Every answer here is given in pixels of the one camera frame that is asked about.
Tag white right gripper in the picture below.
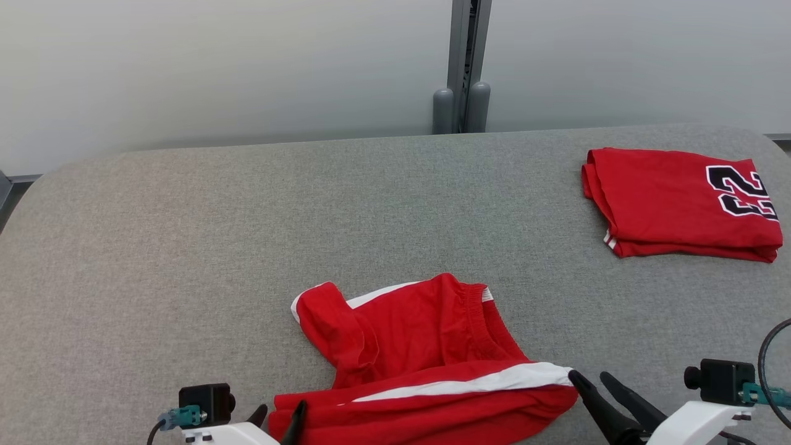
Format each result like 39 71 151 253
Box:
567 368 755 445

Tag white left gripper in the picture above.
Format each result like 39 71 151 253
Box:
182 400 308 445

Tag red shorts with white stripe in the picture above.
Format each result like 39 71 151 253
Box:
268 272 580 445

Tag red numbered t-shirt white sleeves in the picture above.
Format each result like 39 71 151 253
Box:
581 147 784 264

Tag teal left camera connector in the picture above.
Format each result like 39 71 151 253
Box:
158 405 208 431

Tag teal camera connector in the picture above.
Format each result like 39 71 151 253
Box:
742 382 791 410
158 405 208 431

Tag teal right camera connector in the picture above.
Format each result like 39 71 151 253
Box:
742 382 791 410

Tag grey partition post with feet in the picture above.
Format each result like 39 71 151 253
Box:
432 0 494 135

